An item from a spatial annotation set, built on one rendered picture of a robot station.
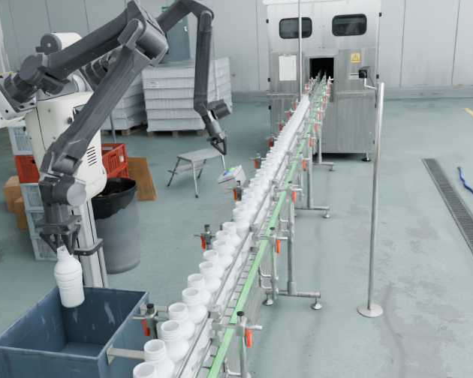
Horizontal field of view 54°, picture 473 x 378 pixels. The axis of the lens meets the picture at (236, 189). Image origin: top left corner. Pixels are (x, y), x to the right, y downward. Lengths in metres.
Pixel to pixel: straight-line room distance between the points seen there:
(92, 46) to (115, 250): 2.41
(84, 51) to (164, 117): 6.89
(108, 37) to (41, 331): 0.88
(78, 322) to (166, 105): 6.73
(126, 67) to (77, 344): 0.93
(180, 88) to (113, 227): 4.85
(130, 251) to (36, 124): 2.08
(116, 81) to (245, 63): 10.61
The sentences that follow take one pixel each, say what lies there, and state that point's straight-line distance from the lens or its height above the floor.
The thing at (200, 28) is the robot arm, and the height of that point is 1.69.
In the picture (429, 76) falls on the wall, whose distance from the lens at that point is 11.68.
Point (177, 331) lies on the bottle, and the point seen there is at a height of 1.16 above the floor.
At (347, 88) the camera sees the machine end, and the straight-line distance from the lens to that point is 6.01.
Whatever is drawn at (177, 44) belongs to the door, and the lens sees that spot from 12.15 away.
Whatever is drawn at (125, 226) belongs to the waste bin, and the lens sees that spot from 3.50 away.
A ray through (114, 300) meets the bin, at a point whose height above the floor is 0.91.
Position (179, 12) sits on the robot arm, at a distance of 1.73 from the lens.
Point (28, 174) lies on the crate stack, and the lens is 3.86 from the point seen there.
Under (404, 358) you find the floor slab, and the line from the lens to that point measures 2.75.
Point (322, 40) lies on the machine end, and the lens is 5.97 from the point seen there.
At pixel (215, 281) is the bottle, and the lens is 1.10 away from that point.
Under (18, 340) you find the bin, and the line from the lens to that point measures 1.49.
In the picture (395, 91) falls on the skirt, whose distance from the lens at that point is 11.59.
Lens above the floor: 1.68
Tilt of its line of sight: 19 degrees down
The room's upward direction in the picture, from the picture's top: 3 degrees counter-clockwise
